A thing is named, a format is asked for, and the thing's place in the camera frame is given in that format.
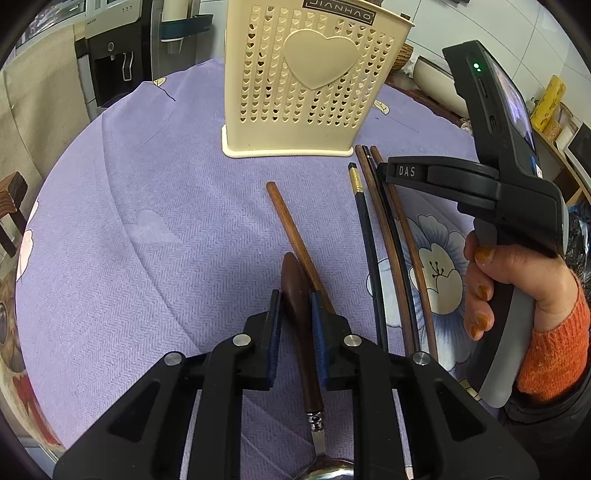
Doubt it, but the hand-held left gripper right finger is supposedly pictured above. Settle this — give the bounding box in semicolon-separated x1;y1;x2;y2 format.
310;290;541;480

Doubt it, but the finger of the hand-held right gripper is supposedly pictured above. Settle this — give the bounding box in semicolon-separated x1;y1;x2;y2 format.
376;156;502;189

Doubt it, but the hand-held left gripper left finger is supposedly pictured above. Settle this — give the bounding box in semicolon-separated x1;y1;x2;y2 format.
53;288;283;480

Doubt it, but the metal spoon with wooden handle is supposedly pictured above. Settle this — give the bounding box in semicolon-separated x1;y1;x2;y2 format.
281;251;356;480

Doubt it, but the black chopstick with gold band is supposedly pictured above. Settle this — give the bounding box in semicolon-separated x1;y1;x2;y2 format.
347;161;389;352

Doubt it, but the dark brown chopstick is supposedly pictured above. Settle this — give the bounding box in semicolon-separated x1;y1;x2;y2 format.
355;144;416;358

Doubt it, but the brown wooden chopstick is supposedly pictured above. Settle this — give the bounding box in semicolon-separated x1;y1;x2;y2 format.
265;181;337;315
370;145;439;363

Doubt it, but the plain black chopstick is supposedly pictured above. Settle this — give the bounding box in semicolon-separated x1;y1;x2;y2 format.
363;145;422;356

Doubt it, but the cream perforated utensil holder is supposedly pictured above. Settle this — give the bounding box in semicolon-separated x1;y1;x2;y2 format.
222;0;415;160

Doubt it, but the person's right hand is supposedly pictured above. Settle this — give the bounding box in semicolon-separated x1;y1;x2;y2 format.
463;231;580;342

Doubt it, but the light wooden shelf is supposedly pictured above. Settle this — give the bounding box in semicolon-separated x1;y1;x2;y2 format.
533;129;591;208

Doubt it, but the yellow roll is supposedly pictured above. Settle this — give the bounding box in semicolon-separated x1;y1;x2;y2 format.
530;76;566;130

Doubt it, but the white microwave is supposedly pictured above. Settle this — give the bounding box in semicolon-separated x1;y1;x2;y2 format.
563;122;591;181

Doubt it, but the black plastic bag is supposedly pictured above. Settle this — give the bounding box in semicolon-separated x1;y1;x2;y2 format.
570;203;591;282

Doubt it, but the purple floral tablecloth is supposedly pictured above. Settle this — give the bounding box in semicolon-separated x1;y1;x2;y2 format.
14;58;490;480

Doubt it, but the cat print mat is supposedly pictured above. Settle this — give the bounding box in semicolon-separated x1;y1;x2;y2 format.
0;258;65;462

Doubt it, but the white paper cup dispenser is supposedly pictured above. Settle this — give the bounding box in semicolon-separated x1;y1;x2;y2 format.
157;0;214;54

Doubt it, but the dark wooden stool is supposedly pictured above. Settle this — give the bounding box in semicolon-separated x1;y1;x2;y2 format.
0;172;29;257

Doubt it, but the grey water dispenser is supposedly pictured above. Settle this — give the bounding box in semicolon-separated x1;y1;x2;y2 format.
84;0;155;109

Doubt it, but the beige cloth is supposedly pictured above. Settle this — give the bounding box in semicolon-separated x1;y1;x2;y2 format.
0;23;93;195

